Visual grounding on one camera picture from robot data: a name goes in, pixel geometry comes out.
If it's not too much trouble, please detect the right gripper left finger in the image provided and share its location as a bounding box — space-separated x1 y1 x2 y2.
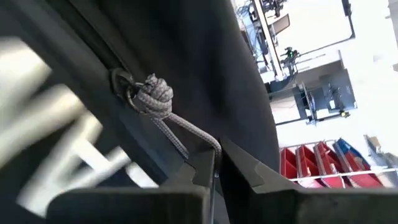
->
46 149 223 224

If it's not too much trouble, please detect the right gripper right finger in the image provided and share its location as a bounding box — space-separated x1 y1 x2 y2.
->
219 136 398 224

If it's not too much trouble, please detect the black backpack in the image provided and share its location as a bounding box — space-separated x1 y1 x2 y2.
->
0 0 280 224

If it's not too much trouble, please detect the grey printer cart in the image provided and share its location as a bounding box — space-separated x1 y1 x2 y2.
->
269 68 357 125

